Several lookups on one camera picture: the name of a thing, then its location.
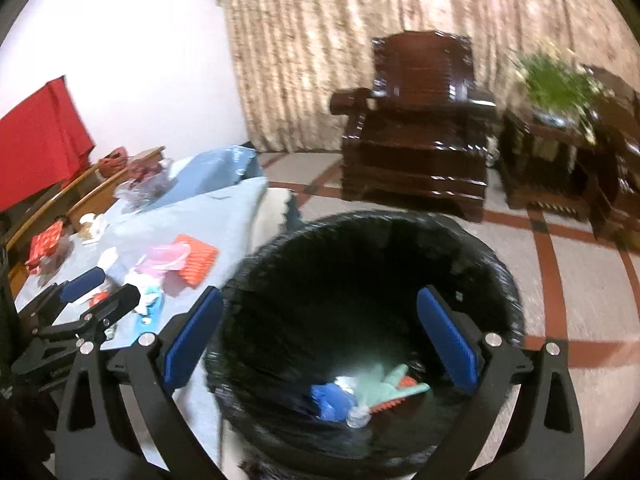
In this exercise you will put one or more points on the blue plastic wrapper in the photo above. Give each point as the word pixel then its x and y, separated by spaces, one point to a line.
pixel 330 402

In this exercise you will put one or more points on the dark wooden side table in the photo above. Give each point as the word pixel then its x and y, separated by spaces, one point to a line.
pixel 545 170

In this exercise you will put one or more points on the light wooden cabinet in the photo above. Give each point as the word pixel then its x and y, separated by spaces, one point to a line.
pixel 92 195

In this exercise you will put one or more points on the dark wooden armchair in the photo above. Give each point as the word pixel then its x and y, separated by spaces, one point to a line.
pixel 620 160
pixel 415 135

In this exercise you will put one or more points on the light blue blanket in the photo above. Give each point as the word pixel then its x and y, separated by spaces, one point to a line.
pixel 220 220

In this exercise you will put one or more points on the red patterned box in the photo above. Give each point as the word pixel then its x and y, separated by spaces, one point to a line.
pixel 42 247

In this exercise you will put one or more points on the red woven basket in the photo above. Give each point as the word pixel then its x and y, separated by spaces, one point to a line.
pixel 112 162

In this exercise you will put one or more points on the clear bag of red items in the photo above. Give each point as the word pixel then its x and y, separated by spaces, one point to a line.
pixel 145 182

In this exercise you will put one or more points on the mint green glove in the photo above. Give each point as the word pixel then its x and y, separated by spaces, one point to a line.
pixel 387 385

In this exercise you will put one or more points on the light blue packet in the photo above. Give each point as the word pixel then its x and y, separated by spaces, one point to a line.
pixel 152 312

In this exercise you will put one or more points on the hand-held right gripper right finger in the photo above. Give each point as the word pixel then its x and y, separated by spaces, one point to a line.
pixel 447 340

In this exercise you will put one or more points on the small red wrapper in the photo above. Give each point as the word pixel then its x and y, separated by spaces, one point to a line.
pixel 99 300

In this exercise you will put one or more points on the black trash bin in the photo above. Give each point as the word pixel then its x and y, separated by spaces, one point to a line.
pixel 350 285

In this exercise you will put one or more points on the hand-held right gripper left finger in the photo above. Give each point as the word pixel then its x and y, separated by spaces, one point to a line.
pixel 192 340

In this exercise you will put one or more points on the red cloth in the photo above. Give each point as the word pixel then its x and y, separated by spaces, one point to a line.
pixel 40 145

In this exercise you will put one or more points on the blue plastic bag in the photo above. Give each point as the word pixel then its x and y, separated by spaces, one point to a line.
pixel 210 175

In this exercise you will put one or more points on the crumpled white paper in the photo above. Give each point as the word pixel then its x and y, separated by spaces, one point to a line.
pixel 346 384

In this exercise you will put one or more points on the beige patterned curtain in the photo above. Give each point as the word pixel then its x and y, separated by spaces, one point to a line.
pixel 310 60

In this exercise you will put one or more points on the orange foam net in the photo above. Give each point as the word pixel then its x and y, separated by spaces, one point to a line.
pixel 395 400
pixel 197 260

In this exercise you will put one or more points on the potted green plant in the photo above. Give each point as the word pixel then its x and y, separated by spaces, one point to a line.
pixel 555 85

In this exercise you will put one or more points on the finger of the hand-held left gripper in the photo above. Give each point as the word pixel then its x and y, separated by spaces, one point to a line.
pixel 82 285
pixel 115 305

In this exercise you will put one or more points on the small white container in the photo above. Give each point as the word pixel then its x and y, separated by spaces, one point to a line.
pixel 92 227

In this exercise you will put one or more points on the pink plastic bag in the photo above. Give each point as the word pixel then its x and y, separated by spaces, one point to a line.
pixel 162 260

